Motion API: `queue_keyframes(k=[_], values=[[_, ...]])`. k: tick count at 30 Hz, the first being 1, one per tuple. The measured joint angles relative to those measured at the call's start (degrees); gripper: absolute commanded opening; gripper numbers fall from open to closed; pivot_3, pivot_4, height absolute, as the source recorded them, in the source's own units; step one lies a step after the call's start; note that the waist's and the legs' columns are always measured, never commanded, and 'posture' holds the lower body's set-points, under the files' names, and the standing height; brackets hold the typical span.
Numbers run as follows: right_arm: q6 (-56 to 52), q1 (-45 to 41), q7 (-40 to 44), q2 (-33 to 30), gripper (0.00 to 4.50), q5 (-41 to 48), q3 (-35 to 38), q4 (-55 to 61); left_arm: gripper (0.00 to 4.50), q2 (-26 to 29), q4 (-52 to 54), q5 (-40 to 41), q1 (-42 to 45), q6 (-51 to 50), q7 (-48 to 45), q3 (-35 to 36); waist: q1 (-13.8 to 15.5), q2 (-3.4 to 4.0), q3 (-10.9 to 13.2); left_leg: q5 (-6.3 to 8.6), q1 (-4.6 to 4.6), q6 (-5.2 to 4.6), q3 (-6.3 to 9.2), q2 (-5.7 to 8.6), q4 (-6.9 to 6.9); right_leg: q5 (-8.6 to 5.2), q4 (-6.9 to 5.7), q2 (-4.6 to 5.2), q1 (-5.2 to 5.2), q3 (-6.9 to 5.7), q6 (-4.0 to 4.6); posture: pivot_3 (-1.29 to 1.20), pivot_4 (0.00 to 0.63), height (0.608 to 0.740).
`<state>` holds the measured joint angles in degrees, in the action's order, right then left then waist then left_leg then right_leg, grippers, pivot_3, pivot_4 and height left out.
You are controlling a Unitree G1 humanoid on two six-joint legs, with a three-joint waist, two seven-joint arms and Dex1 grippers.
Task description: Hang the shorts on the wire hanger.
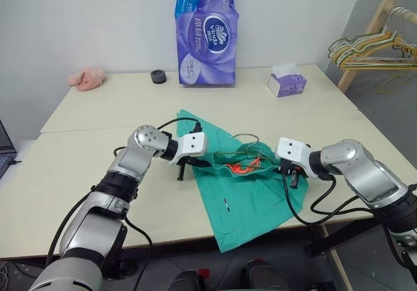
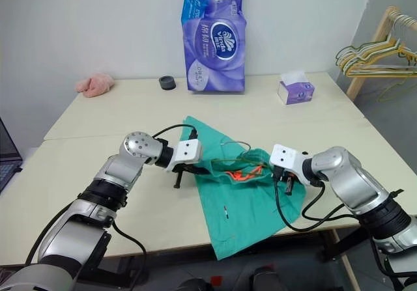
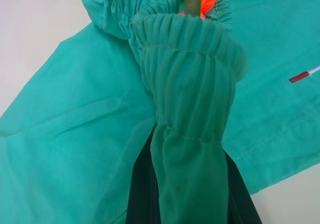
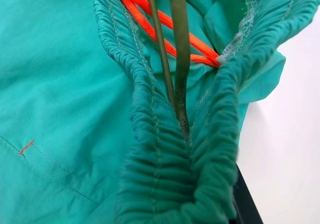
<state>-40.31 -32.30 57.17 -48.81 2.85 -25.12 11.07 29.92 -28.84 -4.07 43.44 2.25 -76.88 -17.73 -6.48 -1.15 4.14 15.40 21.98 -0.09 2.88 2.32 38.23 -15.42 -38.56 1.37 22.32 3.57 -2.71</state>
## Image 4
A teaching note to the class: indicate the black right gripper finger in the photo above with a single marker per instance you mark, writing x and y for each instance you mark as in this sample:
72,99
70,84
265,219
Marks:
246,204

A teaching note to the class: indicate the green shorts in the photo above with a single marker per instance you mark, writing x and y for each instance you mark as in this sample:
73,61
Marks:
62,83

